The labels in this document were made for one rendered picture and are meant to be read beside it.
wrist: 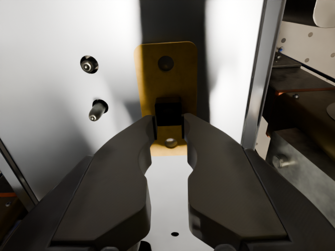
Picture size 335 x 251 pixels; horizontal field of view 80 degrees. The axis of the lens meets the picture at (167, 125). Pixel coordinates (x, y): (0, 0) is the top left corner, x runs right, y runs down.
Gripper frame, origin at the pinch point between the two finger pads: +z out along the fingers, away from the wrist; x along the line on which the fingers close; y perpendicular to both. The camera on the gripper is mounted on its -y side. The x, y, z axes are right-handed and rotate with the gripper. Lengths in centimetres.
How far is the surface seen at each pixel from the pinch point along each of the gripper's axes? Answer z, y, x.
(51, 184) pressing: 2.1, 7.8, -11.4
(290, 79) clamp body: 14.1, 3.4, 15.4
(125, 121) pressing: 2.1, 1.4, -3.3
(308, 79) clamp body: 13.8, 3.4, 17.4
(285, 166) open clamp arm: 1.2, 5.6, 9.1
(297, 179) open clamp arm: 0.1, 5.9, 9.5
